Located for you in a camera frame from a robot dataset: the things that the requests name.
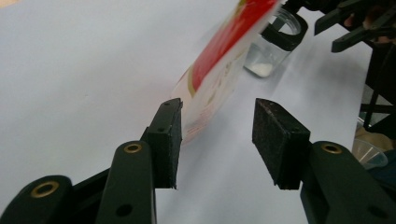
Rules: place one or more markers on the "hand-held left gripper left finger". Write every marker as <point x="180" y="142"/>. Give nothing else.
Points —
<point x="165" y="146"/>

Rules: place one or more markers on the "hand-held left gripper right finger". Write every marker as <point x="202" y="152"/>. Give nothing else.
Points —
<point x="277" y="140"/>

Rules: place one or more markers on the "clear jar with black lid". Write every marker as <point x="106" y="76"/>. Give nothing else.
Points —
<point x="267" y="59"/>

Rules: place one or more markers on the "red and white pouch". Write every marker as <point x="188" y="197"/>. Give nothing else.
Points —
<point x="230" y="34"/>

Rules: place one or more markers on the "black metal stand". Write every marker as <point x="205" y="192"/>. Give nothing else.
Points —
<point x="372" y="107"/>

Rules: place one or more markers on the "clear plastic cup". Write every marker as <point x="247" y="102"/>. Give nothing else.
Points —
<point x="369" y="154"/>

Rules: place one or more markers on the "white board sheet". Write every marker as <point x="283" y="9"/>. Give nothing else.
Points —
<point x="62" y="77"/>

